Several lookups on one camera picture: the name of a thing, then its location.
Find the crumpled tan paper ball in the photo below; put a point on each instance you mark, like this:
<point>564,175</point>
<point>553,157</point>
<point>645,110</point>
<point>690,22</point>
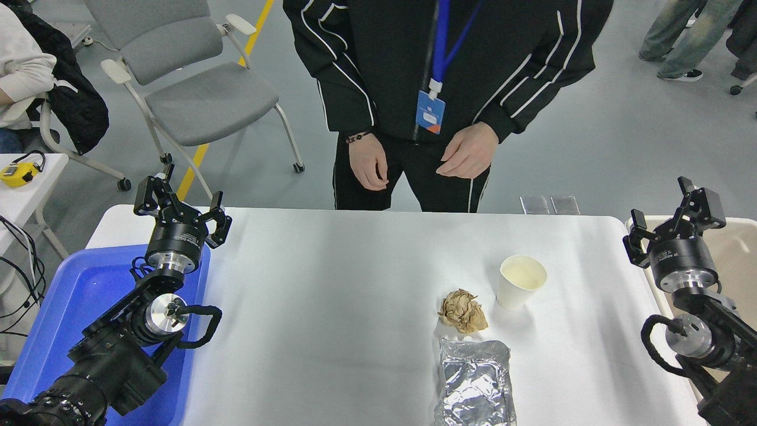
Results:
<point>462,310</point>

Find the metal floor plate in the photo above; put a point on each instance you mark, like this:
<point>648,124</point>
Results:
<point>565,205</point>
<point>534,205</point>

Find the white side table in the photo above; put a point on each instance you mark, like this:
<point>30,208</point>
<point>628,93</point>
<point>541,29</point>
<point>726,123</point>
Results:
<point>23,204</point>

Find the white frame chair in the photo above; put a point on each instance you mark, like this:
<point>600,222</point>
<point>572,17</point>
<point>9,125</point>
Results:
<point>123,184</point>

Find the white paper cup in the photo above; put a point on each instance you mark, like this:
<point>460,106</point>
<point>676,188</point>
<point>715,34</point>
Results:
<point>519,281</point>

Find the black jacket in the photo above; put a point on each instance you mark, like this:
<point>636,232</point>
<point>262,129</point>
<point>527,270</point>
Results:
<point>74,100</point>

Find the person's right hand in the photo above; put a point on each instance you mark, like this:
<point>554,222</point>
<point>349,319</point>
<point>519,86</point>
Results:
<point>368,163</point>

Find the grey padded chair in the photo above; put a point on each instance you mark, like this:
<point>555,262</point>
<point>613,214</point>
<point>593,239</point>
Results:
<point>207,103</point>

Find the grey wheeled platform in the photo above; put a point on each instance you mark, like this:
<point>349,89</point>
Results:
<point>75,32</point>

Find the person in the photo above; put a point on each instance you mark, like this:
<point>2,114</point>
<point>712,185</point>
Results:
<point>744,35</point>
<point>692,35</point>
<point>390,59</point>
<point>23,65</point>

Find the silver foil tray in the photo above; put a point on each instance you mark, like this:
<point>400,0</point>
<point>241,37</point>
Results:
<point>476,384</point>

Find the black chair caster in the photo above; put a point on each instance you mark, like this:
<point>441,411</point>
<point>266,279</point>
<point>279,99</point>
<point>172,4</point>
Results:
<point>736,90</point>

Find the right gripper body black drum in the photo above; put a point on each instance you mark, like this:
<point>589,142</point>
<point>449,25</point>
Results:
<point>683,255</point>

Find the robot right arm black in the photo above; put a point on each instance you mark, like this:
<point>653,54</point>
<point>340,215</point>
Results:
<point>733,402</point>

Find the large pale bin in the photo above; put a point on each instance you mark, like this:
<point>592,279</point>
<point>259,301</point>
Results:
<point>736,260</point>

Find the blue plastic tray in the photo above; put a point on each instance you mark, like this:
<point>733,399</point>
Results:
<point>77,290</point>

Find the person's left hand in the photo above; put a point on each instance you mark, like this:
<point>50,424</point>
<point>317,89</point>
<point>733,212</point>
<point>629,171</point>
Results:
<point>470,152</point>

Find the left gripper body black drum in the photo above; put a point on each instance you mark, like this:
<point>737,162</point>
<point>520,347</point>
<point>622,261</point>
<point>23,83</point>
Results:
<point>177,239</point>

